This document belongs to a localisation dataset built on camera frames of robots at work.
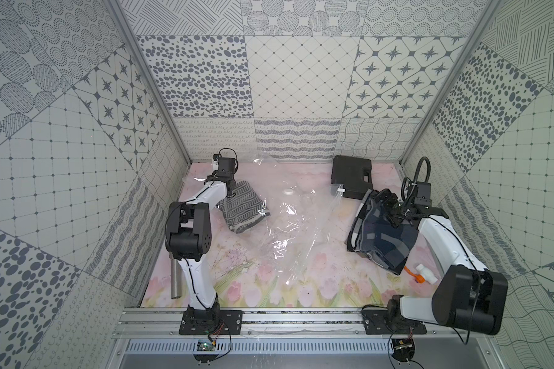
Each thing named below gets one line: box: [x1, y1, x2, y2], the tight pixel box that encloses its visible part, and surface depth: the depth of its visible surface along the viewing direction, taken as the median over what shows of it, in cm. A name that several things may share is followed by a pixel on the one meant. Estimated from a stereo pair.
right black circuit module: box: [390, 338, 416, 363], surface depth 74 cm
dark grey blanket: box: [347, 189, 419, 276], surface depth 84 cm
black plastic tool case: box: [330, 154, 374, 200], surface depth 113 cm
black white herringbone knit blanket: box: [217, 179, 271, 234], surface depth 99 cm
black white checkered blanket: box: [347, 188, 383, 267], surface depth 92 cm
